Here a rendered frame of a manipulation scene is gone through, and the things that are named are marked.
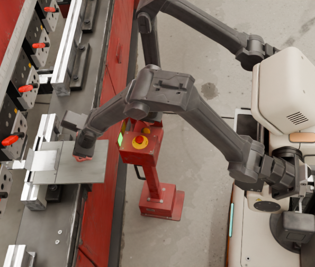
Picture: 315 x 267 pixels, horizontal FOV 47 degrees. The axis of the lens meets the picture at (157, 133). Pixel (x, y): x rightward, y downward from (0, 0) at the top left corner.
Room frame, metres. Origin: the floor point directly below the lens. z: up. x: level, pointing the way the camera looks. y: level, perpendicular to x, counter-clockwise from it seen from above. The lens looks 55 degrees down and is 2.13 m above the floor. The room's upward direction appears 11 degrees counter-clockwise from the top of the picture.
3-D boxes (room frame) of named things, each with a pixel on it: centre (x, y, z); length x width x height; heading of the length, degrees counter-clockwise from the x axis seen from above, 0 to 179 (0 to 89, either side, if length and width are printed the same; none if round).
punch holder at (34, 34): (1.13, 0.41, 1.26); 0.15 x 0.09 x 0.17; 169
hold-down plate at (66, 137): (0.79, 0.41, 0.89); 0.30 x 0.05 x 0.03; 169
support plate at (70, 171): (0.74, 0.33, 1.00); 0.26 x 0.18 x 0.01; 79
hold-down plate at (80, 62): (1.35, 0.31, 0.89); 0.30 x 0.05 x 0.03; 169
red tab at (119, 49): (1.74, 0.13, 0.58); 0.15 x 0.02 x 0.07; 169
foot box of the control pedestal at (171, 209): (0.94, 0.05, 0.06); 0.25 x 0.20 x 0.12; 69
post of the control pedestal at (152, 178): (0.96, 0.08, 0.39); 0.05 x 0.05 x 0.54; 69
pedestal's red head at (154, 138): (0.96, 0.08, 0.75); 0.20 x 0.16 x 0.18; 159
